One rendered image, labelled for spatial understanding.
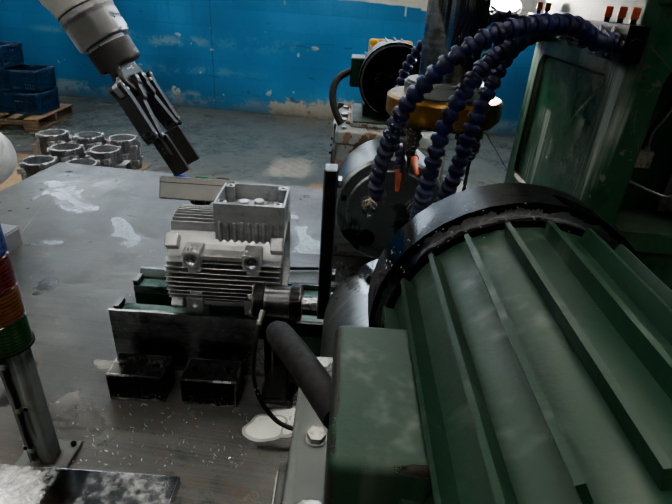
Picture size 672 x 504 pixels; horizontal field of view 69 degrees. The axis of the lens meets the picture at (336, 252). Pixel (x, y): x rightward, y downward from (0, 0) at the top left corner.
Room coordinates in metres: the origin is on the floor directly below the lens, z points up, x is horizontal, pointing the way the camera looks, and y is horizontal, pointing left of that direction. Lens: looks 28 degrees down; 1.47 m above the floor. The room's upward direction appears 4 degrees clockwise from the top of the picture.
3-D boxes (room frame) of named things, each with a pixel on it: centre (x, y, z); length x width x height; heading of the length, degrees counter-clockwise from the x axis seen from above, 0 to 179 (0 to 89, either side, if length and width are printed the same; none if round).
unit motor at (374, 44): (1.44, -0.08, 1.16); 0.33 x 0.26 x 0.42; 0
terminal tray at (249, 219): (0.80, 0.15, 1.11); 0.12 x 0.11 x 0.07; 91
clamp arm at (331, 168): (0.67, 0.02, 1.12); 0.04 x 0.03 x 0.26; 90
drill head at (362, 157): (1.16, -0.12, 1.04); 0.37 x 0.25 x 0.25; 0
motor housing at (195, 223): (0.80, 0.19, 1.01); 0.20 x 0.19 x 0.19; 91
